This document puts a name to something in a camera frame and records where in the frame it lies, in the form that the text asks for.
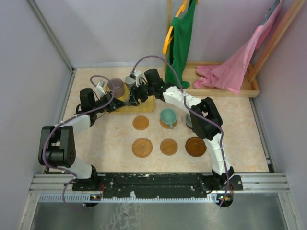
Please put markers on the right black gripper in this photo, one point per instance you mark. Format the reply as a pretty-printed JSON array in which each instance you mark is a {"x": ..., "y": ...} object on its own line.
[{"x": 135, "y": 95}]

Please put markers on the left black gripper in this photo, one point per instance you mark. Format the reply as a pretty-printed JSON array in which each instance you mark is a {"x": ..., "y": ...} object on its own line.
[{"x": 115, "y": 103}]

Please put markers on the teal mug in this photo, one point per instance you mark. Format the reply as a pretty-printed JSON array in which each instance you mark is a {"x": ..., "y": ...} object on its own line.
[{"x": 168, "y": 116}]

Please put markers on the light wooden coaster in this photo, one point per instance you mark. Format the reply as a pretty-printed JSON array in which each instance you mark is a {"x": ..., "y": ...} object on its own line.
[{"x": 140, "y": 122}]

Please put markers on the dark speckled grey mug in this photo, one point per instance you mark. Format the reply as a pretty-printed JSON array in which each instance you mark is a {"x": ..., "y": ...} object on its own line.
[{"x": 188, "y": 121}]

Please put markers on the small orange wooden coaster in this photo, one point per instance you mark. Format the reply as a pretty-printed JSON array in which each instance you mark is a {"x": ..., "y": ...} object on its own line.
[{"x": 168, "y": 147}]

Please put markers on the large woven rattan coaster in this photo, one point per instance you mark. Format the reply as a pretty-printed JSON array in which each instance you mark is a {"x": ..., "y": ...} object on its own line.
[{"x": 142, "y": 147}]

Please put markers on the large brown wooden coaster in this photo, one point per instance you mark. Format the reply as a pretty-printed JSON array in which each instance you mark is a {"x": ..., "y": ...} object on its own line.
[{"x": 195, "y": 147}]

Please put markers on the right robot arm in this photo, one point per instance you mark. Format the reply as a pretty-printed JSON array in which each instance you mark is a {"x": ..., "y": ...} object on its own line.
[{"x": 205, "y": 118}]

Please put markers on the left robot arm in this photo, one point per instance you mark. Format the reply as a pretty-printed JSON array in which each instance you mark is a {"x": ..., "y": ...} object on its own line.
[{"x": 57, "y": 143}]

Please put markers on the grey-white mug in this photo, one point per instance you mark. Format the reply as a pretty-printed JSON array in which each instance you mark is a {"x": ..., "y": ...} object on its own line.
[{"x": 130, "y": 81}]

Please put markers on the purple mug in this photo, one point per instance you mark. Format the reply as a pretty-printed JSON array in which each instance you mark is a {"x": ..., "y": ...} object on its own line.
[{"x": 116, "y": 85}]

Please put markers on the yellow hanger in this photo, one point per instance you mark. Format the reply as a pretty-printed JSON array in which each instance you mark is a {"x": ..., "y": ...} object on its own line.
[{"x": 180, "y": 29}]

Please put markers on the green shirt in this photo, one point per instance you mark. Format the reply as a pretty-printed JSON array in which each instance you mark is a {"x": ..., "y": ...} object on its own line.
[{"x": 177, "y": 59}]

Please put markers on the pink shirt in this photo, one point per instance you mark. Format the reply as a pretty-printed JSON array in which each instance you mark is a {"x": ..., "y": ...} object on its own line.
[{"x": 230, "y": 74}]

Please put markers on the wooden rack base tray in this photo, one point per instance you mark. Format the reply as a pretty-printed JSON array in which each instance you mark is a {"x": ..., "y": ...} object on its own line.
[{"x": 248, "y": 89}]

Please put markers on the grey hanger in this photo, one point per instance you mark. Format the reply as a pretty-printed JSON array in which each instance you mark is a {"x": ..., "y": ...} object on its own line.
[{"x": 270, "y": 11}]

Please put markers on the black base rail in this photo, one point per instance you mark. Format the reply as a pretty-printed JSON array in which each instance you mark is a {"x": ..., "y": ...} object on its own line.
[{"x": 151, "y": 185}]

